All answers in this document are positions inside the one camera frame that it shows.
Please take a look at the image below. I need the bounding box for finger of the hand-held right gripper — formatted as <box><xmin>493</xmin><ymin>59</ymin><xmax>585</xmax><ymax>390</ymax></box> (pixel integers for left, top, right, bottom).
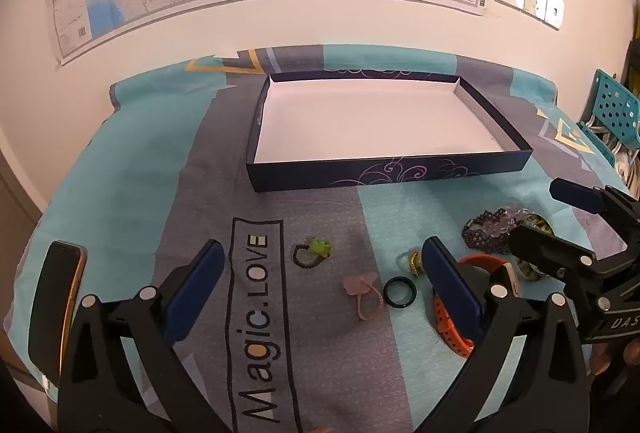
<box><xmin>549</xmin><ymin>178</ymin><xmax>640</xmax><ymax>236</ymax></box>
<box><xmin>509</xmin><ymin>224</ymin><xmax>603</xmax><ymax>286</ymax></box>

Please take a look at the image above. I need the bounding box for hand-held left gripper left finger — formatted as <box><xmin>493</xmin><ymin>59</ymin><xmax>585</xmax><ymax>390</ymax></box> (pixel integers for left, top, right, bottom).
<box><xmin>59</xmin><ymin>239</ymin><xmax>227</xmax><ymax>433</ymax></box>

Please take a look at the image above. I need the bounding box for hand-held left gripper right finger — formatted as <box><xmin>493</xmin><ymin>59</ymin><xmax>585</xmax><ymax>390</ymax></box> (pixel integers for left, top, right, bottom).
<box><xmin>421</xmin><ymin>235</ymin><xmax>601</xmax><ymax>433</ymax></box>

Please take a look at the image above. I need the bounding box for gold bangle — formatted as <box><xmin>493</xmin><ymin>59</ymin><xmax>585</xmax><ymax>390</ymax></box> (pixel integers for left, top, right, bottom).
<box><xmin>519</xmin><ymin>213</ymin><xmax>554</xmax><ymax>283</ymax></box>

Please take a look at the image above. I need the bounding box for orange smartwatch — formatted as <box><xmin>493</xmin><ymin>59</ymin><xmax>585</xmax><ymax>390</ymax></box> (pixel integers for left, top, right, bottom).
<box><xmin>432</xmin><ymin>255</ymin><xmax>521</xmax><ymax>359</ymax></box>

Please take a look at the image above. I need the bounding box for clear beaded bracelet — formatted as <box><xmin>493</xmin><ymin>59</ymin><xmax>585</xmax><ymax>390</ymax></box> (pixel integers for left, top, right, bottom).
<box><xmin>495</xmin><ymin>206</ymin><xmax>532</xmax><ymax>234</ymax></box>

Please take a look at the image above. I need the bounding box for purple beaded bracelet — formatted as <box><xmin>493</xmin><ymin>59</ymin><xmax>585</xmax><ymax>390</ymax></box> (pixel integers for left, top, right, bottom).
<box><xmin>462</xmin><ymin>208</ymin><xmax>516</xmax><ymax>255</ymax></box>

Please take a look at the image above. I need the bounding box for black ring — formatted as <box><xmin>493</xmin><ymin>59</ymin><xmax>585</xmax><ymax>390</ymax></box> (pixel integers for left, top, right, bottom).
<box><xmin>384</xmin><ymin>277</ymin><xmax>417</xmax><ymax>309</ymax></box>

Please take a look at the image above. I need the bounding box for pink hair tie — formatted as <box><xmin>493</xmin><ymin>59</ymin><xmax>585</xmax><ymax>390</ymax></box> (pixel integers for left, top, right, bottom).
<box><xmin>342</xmin><ymin>273</ymin><xmax>385</xmax><ymax>320</ymax></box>

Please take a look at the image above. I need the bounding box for black hair tie green charm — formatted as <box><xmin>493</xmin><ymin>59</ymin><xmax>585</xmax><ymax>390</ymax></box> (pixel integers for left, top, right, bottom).
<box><xmin>291</xmin><ymin>238</ymin><xmax>332</xmax><ymax>270</ymax></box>

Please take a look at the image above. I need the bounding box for dark blue cardboard box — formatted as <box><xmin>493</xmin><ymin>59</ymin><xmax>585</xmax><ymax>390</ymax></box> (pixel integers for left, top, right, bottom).
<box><xmin>246</xmin><ymin>70</ymin><xmax>533</xmax><ymax>193</ymax></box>

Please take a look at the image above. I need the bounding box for person's right hand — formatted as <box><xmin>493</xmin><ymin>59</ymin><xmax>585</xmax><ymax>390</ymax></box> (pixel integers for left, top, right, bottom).
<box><xmin>587</xmin><ymin>338</ymin><xmax>640</xmax><ymax>401</ymax></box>

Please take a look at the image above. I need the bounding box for teal plastic chair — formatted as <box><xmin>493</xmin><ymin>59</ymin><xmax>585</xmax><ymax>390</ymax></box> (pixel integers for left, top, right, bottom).
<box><xmin>580</xmin><ymin>68</ymin><xmax>640</xmax><ymax>164</ymax></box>

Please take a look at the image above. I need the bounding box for teal grey printed blanket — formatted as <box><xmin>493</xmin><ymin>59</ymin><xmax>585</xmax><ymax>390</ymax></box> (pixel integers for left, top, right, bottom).
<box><xmin>5</xmin><ymin>44</ymin><xmax>640</xmax><ymax>433</ymax></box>

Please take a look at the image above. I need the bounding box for black smartphone with gold edge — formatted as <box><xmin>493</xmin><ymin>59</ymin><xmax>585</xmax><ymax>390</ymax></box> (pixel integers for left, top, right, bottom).
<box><xmin>27</xmin><ymin>240</ymin><xmax>88</xmax><ymax>384</ymax></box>

